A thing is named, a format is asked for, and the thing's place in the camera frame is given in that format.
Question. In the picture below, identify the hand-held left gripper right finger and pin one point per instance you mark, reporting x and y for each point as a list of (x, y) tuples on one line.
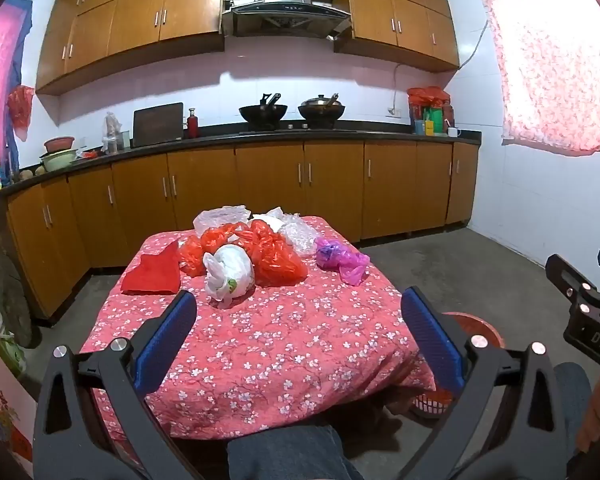
[(430, 335)]

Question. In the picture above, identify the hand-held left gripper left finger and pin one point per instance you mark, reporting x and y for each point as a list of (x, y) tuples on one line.
[(165, 340)]

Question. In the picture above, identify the red lined waste basket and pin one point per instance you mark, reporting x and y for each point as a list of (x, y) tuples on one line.
[(480, 325)]

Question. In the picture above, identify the red cloth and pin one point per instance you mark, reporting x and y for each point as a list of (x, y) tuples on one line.
[(152, 270)]

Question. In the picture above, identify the small red plastic bag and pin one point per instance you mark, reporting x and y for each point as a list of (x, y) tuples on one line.
[(191, 257)]

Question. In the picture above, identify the white plastic bag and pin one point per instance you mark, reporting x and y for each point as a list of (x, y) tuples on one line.
[(230, 270)]

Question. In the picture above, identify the purple plastic bag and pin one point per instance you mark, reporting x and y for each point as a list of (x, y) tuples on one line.
[(337, 257)]

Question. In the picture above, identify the clear plastic bag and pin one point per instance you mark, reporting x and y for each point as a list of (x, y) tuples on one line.
[(217, 217)]

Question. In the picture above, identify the large red plastic bag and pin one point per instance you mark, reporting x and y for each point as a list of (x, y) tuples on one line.
[(275, 260)]

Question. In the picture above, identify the crinkled clear plastic wrap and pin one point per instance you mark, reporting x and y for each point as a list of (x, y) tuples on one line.
[(302, 235)]

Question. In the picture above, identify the person's right leg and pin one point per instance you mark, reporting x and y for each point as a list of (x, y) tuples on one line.
[(572, 400)]

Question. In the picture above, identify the person's leg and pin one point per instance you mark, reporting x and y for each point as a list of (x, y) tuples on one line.
[(572, 400), (290, 455)]

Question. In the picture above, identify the red floral tablecloth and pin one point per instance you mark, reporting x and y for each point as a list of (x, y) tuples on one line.
[(280, 350)]

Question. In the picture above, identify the glass jar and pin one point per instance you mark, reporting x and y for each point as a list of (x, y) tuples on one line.
[(2, 345)]

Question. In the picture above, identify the person's left leg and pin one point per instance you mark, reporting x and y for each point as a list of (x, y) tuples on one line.
[(290, 455)]

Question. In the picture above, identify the floral printed board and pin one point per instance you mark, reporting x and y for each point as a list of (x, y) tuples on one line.
[(2, 410)]

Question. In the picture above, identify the white mug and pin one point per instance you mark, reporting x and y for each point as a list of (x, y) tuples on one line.
[(453, 132)]

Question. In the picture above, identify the wooden base cabinets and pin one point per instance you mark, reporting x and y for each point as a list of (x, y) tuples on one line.
[(270, 185)]

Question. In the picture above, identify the small red wrapper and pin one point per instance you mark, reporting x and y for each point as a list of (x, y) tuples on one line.
[(87, 154)]

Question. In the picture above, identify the dark red jar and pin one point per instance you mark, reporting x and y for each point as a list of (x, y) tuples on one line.
[(414, 111), (448, 115)]

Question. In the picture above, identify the small glass container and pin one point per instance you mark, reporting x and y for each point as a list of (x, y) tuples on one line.
[(125, 140)]

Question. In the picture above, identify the small yellow box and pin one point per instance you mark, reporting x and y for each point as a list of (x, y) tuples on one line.
[(429, 128)]

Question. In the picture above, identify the blue cup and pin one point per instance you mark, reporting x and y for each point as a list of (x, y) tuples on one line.
[(419, 127)]

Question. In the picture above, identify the green basin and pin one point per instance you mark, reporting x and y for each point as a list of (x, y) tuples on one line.
[(57, 161)]

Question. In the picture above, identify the green carton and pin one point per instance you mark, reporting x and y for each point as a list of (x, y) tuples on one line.
[(435, 117)]

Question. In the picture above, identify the black kitchen countertop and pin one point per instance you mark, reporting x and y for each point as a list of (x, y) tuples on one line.
[(220, 137)]

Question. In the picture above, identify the pink floral window curtain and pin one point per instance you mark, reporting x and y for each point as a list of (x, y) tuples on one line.
[(555, 60)]

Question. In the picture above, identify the brown round produce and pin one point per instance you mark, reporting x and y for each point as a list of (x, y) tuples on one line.
[(32, 173)]

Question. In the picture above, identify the plastic wrapped utensil holder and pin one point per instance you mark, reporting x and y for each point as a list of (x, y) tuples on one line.
[(111, 132)]

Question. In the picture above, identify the dark wooden cutting board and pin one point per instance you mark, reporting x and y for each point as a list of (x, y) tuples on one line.
[(157, 125)]

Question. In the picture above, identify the red bottle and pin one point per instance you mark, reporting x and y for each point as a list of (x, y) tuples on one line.
[(193, 125)]

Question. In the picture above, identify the red brown basin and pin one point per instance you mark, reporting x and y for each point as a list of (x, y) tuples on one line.
[(59, 143)]

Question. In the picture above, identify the crumpled red plastic bag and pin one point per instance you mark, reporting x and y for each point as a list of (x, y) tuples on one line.
[(427, 95)]

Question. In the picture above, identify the black open wok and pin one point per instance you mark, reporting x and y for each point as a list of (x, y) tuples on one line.
[(262, 114)]

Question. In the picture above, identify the black gas hob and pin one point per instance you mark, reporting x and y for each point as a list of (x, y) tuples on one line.
[(292, 127)]

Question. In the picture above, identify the black lidded wok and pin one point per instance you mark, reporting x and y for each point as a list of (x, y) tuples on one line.
[(320, 109)]

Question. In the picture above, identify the hanging red plastic bag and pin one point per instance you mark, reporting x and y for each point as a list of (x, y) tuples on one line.
[(21, 112)]

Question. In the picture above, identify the wooden upper cabinet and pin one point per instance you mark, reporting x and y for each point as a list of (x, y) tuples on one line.
[(405, 20), (130, 25)]

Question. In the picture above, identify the pink blue hanging cloth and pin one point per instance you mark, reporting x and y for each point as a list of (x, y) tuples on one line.
[(0, 70)]

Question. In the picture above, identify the steel range hood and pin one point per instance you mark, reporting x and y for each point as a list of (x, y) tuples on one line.
[(285, 0)]

